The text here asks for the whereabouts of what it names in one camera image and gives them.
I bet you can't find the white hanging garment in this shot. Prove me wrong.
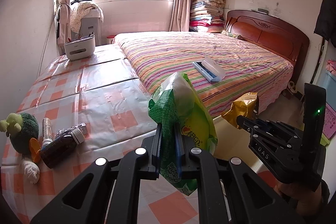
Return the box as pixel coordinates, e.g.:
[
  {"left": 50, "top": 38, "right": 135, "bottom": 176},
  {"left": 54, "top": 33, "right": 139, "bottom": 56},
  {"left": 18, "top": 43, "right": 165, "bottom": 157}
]
[{"left": 56, "top": 4, "right": 72, "bottom": 43}]

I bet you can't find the bed with striped sheet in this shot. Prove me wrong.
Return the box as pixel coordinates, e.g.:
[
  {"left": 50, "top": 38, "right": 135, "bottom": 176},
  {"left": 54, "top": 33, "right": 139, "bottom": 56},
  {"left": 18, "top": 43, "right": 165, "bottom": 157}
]
[{"left": 112, "top": 31, "right": 294, "bottom": 117}]

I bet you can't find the gold snack wrapper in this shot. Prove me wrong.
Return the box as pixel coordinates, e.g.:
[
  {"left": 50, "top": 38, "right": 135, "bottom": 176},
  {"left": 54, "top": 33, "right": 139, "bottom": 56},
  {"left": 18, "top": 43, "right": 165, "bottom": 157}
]
[{"left": 221, "top": 92, "right": 260, "bottom": 130}]

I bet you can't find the dotted white cloth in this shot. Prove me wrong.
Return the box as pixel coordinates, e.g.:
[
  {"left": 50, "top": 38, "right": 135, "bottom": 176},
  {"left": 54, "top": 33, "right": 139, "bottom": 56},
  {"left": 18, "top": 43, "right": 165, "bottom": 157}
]
[{"left": 70, "top": 0, "right": 101, "bottom": 33}]

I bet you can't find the stack of folded quilts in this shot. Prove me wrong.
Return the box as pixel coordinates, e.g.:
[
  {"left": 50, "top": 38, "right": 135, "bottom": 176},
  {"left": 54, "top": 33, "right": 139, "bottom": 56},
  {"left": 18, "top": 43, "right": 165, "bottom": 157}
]
[{"left": 189, "top": 0, "right": 227, "bottom": 33}]

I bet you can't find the pink board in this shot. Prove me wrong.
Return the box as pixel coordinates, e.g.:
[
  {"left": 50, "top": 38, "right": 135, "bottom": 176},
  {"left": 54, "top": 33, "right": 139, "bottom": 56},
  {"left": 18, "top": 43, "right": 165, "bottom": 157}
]
[{"left": 322, "top": 109, "right": 336, "bottom": 146}]

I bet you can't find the green plastic bag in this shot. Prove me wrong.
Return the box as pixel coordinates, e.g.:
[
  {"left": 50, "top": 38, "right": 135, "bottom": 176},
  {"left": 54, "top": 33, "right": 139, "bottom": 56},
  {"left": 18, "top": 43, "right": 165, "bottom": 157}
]
[{"left": 148, "top": 72, "right": 218, "bottom": 197}]

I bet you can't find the silver blister pack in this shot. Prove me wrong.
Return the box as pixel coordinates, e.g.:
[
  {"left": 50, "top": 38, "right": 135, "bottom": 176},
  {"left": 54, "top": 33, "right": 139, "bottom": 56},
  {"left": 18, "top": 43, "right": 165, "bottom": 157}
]
[{"left": 56, "top": 123, "right": 88, "bottom": 136}]

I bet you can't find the silver spray tube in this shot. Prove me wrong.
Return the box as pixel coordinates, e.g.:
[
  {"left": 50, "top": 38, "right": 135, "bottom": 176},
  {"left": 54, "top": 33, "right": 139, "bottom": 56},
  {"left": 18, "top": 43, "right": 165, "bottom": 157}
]
[{"left": 42, "top": 118, "right": 54, "bottom": 148}]

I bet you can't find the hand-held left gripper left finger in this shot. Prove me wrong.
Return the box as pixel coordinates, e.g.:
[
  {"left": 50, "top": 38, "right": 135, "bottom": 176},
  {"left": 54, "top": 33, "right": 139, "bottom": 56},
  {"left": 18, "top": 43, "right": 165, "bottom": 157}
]
[{"left": 30, "top": 123, "right": 163, "bottom": 224}]

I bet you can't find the floral pillow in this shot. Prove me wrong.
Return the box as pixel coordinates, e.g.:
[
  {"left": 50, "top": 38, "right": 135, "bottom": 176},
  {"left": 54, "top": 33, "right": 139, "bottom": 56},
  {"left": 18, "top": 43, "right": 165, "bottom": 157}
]
[{"left": 221, "top": 29, "right": 243, "bottom": 39}]

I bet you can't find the person's right hand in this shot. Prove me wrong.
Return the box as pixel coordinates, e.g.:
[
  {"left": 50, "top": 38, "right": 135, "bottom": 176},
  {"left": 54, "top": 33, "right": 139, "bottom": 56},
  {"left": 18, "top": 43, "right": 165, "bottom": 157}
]
[{"left": 274, "top": 183, "right": 322, "bottom": 216}]

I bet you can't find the black hanging jacket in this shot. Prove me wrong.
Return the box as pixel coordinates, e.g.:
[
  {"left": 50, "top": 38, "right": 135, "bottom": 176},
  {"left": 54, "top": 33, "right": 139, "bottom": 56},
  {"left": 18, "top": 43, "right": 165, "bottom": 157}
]
[{"left": 314, "top": 0, "right": 336, "bottom": 41}]

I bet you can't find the grey air cooler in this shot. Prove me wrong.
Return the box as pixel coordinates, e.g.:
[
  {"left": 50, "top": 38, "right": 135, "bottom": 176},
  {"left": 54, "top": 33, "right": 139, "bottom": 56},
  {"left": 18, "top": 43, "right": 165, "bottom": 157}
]
[{"left": 79, "top": 10, "right": 104, "bottom": 46}]

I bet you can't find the brown medicine bottle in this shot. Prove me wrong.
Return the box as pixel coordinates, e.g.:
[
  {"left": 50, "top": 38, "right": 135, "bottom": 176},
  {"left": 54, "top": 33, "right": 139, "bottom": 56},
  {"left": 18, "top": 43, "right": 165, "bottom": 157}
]
[{"left": 40, "top": 128, "right": 85, "bottom": 169}]

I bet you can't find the white desk organizer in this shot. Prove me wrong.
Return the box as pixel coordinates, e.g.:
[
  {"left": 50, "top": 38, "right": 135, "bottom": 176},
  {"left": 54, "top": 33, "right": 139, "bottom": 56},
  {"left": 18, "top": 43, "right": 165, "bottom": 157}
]
[{"left": 64, "top": 32, "right": 96, "bottom": 61}]

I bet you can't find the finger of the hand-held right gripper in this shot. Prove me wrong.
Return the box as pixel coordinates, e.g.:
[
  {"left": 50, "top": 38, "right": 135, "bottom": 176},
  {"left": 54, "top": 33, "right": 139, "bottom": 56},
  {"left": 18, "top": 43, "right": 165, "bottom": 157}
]
[
  {"left": 256, "top": 118, "right": 305, "bottom": 159},
  {"left": 236, "top": 115, "right": 306, "bottom": 184}
]

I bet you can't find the green plush toy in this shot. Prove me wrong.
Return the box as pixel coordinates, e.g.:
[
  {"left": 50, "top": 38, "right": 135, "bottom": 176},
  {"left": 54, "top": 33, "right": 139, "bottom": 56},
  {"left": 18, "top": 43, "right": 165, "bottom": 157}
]
[{"left": 0, "top": 112, "right": 42, "bottom": 164}]

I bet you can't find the blue and white case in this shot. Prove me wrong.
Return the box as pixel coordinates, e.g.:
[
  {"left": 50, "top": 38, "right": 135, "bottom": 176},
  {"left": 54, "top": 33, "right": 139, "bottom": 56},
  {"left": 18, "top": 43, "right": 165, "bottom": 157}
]
[{"left": 192, "top": 55, "right": 226, "bottom": 83}]

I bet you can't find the light blue storage box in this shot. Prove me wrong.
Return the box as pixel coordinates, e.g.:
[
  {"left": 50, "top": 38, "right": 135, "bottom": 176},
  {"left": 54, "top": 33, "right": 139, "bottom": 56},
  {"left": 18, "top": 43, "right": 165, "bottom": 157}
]
[{"left": 321, "top": 70, "right": 336, "bottom": 110}]

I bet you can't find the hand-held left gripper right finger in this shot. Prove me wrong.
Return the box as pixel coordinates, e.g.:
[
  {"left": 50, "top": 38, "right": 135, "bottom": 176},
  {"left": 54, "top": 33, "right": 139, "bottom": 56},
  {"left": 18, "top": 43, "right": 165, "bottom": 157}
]
[{"left": 175, "top": 122, "right": 306, "bottom": 224}]

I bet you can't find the wooden headboard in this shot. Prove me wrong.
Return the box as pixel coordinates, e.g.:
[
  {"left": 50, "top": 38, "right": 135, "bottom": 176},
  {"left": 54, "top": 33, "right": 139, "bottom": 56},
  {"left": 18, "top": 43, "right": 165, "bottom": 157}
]
[{"left": 225, "top": 9, "right": 310, "bottom": 83}]

